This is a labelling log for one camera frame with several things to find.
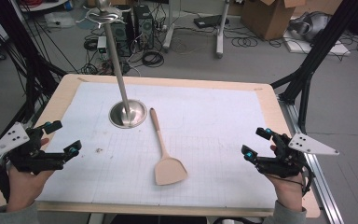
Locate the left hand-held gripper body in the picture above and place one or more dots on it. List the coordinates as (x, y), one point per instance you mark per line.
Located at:
(28, 158)

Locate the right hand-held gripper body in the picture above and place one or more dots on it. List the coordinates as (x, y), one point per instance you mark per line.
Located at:
(284, 161)

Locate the person's left hand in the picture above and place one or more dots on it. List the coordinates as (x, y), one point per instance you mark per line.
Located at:
(24, 186)

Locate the person's right hand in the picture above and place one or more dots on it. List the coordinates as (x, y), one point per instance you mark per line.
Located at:
(287, 193)

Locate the light wooden table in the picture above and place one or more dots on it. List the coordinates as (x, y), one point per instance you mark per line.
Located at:
(270, 102)

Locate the white grid mat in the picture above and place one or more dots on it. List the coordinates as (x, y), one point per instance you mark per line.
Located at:
(199, 124)

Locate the steel utensil stand with hooks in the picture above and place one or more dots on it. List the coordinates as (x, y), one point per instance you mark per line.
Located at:
(127, 113)

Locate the small white box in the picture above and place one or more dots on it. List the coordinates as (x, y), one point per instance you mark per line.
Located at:
(102, 43)

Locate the white stand leg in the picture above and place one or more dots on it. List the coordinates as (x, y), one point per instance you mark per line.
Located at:
(220, 37)
(168, 34)

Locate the white flat board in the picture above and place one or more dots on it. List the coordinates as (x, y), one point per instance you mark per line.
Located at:
(332, 49)

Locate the brown cardboard box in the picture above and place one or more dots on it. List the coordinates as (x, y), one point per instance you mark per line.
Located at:
(267, 18)

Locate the dark computer tower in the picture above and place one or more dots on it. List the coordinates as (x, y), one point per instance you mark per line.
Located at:
(122, 34)

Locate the grey bag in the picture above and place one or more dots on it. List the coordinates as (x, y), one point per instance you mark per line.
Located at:
(313, 26)

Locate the round white table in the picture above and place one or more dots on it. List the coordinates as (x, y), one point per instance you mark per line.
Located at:
(43, 6)

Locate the flat black device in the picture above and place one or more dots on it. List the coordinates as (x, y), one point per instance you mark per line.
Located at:
(209, 21)

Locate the black computer tower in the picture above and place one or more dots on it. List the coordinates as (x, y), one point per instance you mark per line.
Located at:
(143, 25)

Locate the aluminium rail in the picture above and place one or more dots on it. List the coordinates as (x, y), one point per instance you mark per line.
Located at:
(317, 174)

